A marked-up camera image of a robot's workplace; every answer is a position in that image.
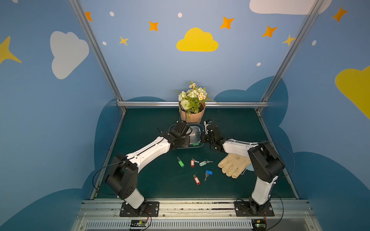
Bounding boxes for light blue tag key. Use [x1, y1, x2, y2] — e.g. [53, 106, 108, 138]
[199, 159, 213, 167]

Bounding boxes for red tag key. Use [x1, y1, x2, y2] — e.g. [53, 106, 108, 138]
[193, 174, 200, 185]
[190, 158, 199, 167]

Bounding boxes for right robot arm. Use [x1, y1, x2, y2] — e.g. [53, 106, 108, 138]
[202, 120, 285, 216]

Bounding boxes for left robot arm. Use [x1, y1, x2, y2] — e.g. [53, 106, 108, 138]
[105, 120, 193, 209]

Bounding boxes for pink flower pot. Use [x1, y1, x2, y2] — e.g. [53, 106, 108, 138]
[179, 103, 206, 124]

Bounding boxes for beige work glove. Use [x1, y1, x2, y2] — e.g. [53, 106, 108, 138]
[217, 153, 251, 179]

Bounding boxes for white and green flowers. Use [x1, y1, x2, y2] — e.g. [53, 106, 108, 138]
[176, 81, 214, 114]

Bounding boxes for left circuit board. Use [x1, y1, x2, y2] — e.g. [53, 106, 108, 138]
[130, 220, 147, 229]

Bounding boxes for circuit board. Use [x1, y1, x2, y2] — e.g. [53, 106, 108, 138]
[251, 219, 267, 231]
[130, 220, 147, 229]

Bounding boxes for right circuit board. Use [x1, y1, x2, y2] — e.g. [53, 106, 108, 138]
[251, 219, 267, 231]

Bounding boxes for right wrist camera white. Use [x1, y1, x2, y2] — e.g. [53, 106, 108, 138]
[203, 119, 212, 135]

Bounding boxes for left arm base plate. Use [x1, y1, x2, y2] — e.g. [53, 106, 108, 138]
[119, 201, 160, 217]

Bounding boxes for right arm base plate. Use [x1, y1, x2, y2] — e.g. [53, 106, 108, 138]
[234, 200, 275, 217]

